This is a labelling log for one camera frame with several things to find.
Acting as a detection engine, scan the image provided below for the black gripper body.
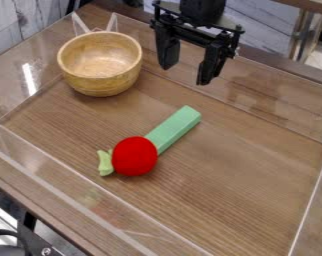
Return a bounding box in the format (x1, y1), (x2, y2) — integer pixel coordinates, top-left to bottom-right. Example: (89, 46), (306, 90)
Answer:
(150, 0), (244, 48)

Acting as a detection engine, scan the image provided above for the wooden chair frame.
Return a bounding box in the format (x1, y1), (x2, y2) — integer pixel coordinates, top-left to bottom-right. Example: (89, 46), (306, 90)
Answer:
(273, 0), (322, 62)

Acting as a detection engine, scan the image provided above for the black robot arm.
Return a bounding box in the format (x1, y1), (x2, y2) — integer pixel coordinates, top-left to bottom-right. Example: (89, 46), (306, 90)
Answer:
(150, 0), (244, 86)

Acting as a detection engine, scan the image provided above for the clear acrylic tray wall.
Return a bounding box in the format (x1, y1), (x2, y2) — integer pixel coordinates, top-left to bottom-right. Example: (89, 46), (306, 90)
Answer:
(0, 124), (212, 256)

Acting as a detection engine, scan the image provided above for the green rectangular block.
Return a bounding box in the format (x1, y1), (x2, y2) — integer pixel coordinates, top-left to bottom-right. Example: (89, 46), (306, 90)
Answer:
(145, 106), (201, 154)

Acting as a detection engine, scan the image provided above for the wooden bowl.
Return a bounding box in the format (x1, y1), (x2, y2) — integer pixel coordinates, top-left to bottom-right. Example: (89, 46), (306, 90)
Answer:
(57, 31), (142, 97)

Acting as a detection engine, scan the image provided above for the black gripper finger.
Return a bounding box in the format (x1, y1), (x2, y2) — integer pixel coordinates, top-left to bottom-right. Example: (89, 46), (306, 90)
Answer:
(195, 42), (228, 86)
(154, 29), (179, 70)

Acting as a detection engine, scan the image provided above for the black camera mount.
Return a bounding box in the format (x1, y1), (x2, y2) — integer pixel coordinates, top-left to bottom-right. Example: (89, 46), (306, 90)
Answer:
(0, 211), (66, 256)

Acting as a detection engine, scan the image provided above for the red plush fruit green stem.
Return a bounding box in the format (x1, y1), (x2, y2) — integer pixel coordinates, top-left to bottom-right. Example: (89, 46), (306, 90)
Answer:
(97, 136), (157, 176)

